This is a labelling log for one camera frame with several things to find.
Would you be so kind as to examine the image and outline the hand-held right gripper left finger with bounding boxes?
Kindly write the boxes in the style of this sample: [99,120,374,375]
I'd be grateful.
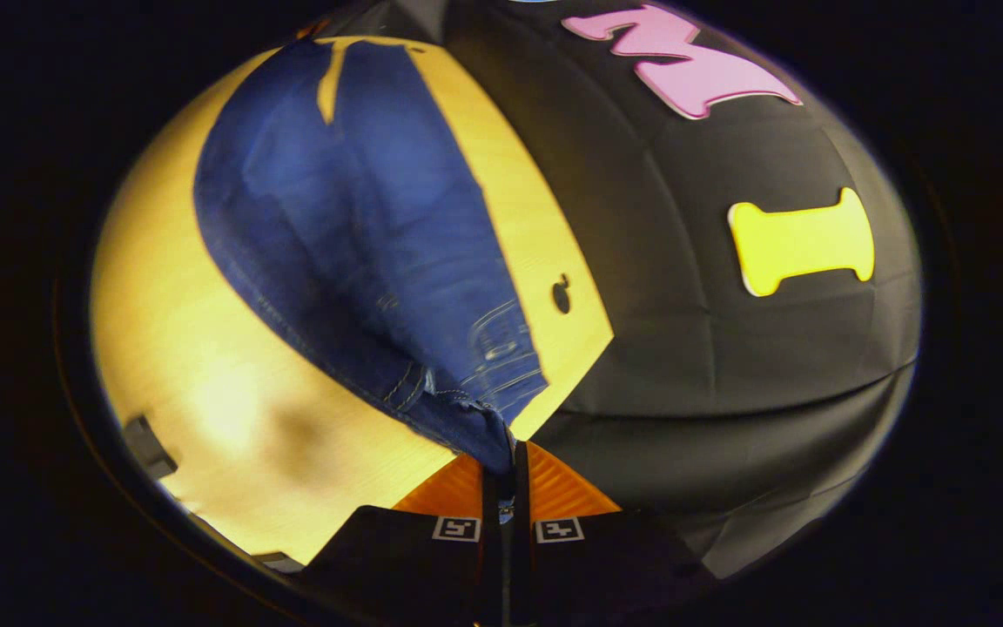
[300,453,507,627]

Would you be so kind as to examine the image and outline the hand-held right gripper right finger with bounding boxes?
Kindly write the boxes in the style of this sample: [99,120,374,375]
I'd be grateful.
[508,440,718,627]

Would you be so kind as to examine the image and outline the blue jeans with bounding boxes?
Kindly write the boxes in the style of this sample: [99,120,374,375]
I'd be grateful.
[192,35,550,475]

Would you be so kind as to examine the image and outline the black backdrop cloth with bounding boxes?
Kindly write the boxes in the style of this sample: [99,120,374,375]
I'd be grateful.
[327,0,922,580]

